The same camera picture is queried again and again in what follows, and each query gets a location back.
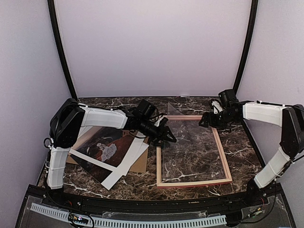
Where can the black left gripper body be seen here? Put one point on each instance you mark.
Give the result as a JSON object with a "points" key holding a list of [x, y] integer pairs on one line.
{"points": [[152, 132]]}

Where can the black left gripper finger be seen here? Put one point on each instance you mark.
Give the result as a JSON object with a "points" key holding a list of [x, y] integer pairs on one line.
{"points": [[169, 135], [160, 141]]}

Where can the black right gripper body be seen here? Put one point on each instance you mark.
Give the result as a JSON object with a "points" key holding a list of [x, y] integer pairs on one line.
{"points": [[221, 121]]}

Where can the white photo mat board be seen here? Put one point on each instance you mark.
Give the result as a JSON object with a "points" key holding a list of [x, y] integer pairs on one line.
{"points": [[110, 148]]}

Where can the clear acrylic sheet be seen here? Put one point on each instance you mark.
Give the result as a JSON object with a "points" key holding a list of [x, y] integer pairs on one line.
{"points": [[194, 156]]}

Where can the light wooden picture frame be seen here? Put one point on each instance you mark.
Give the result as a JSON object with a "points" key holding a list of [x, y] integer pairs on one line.
{"points": [[227, 179]]}

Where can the dark painting photo print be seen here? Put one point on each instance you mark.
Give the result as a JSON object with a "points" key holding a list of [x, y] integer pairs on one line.
{"points": [[108, 145]]}

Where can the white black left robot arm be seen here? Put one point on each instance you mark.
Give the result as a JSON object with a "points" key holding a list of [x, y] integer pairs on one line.
{"points": [[72, 117]]}

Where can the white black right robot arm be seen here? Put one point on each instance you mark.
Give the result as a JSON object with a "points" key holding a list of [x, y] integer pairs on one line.
{"points": [[281, 125]]}

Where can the brown cardboard backing board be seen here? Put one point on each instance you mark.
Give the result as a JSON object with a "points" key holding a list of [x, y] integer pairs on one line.
{"points": [[138, 166]]}

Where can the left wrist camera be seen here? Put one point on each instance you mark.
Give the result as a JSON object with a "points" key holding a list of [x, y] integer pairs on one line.
{"points": [[161, 122]]}

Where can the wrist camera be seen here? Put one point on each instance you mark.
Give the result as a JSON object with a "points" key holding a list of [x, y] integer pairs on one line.
{"points": [[216, 106], [161, 122]]}

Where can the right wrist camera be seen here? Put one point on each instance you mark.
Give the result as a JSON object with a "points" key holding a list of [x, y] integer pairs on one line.
{"points": [[216, 106]]}

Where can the black front table rail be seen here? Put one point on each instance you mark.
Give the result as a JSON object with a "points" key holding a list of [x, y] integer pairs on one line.
{"points": [[229, 203]]}

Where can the white slotted cable duct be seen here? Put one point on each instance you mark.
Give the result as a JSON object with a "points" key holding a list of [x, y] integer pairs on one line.
{"points": [[65, 216]]}

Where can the right black corner post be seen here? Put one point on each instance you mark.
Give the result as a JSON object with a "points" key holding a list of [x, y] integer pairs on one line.
{"points": [[247, 44]]}

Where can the black corner post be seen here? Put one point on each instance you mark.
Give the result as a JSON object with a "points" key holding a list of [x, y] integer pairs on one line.
{"points": [[247, 44], [60, 49]]}

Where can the left black corner post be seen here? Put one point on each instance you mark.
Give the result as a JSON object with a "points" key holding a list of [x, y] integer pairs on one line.
{"points": [[60, 49]]}

